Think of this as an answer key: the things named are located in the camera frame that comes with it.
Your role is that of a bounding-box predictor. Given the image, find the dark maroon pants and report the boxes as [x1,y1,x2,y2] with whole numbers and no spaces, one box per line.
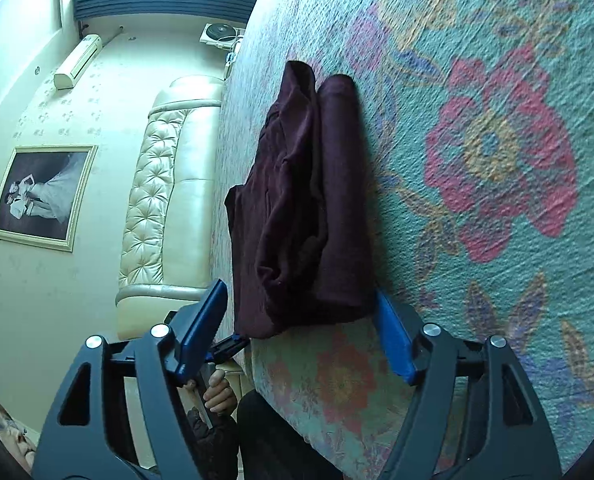
[224,61,376,339]

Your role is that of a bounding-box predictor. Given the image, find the person's left hand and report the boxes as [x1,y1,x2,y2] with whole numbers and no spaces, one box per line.
[184,368,237,416]

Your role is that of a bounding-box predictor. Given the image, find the cream tufted leather headboard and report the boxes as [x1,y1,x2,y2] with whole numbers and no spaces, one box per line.
[115,76,224,339]

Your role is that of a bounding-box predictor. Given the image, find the person's head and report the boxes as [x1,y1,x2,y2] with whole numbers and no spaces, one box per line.
[0,404,37,474]

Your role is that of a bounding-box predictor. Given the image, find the framed black and white photo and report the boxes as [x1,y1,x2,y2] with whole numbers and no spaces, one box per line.
[0,145,98,252]

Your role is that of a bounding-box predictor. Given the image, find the floral teal bedspread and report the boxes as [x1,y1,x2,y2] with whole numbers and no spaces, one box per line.
[211,0,594,468]

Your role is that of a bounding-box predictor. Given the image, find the white fan on nightstand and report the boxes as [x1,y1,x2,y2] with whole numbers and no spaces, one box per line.
[199,23,245,50]

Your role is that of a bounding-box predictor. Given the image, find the white wall air conditioner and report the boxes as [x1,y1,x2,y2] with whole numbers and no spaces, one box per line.
[53,35,103,90]

